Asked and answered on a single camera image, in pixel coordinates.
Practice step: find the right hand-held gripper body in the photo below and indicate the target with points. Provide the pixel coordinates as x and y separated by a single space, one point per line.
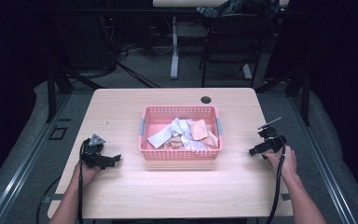
271 140

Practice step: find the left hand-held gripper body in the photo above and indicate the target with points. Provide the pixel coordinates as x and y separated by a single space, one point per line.
92 152

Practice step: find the person's left hand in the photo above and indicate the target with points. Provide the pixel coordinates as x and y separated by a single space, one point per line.
88 174

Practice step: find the person's right hand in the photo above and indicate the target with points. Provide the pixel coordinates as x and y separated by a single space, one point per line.
286 161

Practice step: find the pink plastic basket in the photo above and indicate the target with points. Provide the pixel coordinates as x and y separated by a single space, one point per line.
155 124

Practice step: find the white and light blue cloth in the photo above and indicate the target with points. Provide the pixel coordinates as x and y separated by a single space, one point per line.
167 134

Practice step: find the beige patterned cloth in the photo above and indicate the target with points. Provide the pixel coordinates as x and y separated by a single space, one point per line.
173 144

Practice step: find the peach cloth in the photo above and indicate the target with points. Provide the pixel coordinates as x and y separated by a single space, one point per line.
200 129

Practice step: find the short white desk foot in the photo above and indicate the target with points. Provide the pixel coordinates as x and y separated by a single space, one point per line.
246 71

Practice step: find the black chair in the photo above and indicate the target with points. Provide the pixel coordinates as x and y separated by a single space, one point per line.
233 34

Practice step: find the white desk leg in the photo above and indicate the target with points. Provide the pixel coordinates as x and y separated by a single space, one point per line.
174 46

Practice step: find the grey patterned cloth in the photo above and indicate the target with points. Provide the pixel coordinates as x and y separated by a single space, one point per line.
217 8

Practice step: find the white desk top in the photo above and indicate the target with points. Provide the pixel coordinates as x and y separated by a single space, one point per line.
186 2

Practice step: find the black square floor frame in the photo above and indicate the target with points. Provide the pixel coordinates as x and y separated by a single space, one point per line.
58 133

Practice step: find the black metal frame stand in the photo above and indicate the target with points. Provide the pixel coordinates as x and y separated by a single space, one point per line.
52 93
304 93

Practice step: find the aluminium floor rail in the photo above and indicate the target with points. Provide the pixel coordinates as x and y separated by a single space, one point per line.
21 168
323 168

